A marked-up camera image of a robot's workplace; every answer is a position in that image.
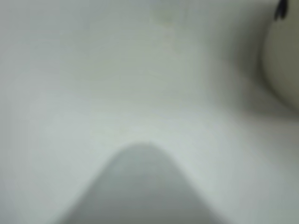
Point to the white paper cup, black print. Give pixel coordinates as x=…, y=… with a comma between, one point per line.
x=283, y=70

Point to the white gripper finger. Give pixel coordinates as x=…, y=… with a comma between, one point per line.
x=142, y=186

